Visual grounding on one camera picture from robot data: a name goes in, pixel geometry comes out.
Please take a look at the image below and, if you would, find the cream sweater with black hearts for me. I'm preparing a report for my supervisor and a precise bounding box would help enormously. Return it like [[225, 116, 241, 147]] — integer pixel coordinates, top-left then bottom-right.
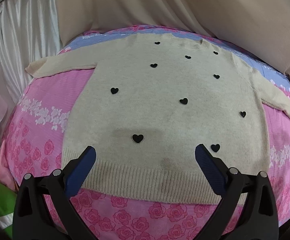
[[27, 33, 290, 204]]

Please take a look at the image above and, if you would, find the pink cloth at bedside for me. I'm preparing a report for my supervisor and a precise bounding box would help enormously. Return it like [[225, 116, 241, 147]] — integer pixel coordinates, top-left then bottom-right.
[[0, 144, 17, 192]]

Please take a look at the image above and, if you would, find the white satin curtain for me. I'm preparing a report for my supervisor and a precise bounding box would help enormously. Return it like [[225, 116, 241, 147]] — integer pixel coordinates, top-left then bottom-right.
[[0, 0, 61, 133]]

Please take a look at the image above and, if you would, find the beige curtain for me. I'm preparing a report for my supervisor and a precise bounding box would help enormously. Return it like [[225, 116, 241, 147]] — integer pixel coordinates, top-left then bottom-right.
[[56, 0, 290, 78]]

